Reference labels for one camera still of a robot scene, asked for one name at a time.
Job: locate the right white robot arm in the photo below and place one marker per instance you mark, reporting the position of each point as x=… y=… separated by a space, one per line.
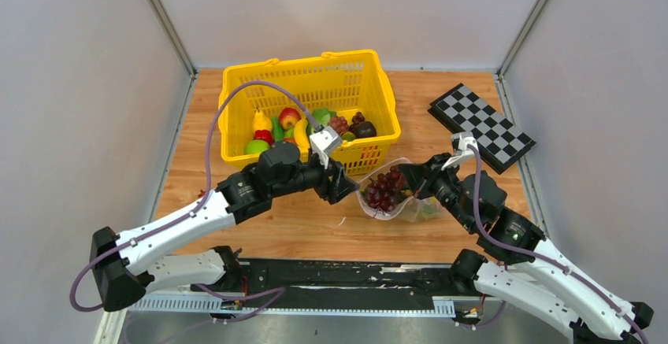
x=520 y=264

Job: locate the red apple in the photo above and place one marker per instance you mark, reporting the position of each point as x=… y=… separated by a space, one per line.
x=288 y=118

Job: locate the folded black chessboard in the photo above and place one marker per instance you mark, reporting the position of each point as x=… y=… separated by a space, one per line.
x=500 y=142

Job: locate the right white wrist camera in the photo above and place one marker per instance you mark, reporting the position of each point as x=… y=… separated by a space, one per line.
x=464 y=146

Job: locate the green leafy vegetable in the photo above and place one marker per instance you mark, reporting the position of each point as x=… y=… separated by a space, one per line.
x=428 y=211

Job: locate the clear zip top bag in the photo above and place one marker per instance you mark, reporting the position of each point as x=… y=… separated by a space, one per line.
x=406 y=210

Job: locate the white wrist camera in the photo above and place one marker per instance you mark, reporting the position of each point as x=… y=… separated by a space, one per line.
x=324 y=143
x=464 y=146

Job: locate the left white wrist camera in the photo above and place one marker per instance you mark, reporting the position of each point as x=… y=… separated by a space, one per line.
x=324 y=143

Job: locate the red bell pepper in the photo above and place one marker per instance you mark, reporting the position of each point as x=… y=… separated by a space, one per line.
x=264 y=135

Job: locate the dark avocado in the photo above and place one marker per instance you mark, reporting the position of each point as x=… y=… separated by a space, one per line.
x=364 y=130

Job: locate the green cucumber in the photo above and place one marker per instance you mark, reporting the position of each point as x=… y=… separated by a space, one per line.
x=278 y=131

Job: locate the green lettuce head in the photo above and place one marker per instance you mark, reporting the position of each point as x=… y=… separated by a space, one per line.
x=322 y=116

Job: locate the yellow plastic basket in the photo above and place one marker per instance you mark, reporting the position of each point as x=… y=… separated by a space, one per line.
x=344 y=82

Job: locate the green apple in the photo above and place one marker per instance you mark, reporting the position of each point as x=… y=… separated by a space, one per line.
x=256 y=146

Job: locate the single yellow banana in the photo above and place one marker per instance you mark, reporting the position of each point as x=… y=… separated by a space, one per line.
x=300 y=135

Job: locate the yellow pear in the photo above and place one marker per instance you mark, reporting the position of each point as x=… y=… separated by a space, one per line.
x=261 y=122

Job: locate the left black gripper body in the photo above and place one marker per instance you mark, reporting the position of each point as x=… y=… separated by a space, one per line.
x=318 y=178

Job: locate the white slotted cable duct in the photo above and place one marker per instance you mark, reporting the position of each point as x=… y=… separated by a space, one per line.
x=305 y=302

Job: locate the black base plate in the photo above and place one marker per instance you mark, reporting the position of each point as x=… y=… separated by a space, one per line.
x=256 y=275

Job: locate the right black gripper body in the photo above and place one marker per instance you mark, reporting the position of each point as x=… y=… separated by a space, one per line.
x=443 y=184

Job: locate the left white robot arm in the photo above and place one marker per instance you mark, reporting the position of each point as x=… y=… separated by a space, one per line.
x=128 y=265

